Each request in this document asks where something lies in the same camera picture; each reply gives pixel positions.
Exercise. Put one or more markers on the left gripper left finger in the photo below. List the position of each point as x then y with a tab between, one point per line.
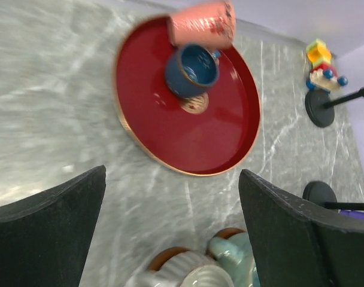
45	238

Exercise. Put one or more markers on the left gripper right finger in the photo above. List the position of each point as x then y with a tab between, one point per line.
296	242

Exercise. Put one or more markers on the teal glazed mug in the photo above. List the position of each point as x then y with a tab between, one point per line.
235	256

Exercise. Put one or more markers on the wooden coaster three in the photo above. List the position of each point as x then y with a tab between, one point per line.
227	233

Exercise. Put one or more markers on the grey striped mug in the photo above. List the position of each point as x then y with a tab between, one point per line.
185	269

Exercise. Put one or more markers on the wooden coaster one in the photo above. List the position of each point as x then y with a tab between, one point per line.
160	259

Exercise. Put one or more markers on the dark blue small cup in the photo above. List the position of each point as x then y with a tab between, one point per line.
192	70

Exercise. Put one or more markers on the pink floral cup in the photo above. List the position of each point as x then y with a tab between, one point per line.
210	24

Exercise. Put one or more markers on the black stand of purple microphone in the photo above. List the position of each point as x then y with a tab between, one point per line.
322	194

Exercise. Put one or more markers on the purple toy microphone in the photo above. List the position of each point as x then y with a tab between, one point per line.
353	214

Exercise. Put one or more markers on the black stand of pink microphone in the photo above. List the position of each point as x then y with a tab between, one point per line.
320	108

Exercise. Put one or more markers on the red round tray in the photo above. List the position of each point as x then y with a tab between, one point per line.
202	137

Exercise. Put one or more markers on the colourful toy car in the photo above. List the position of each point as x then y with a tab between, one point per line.
323	75

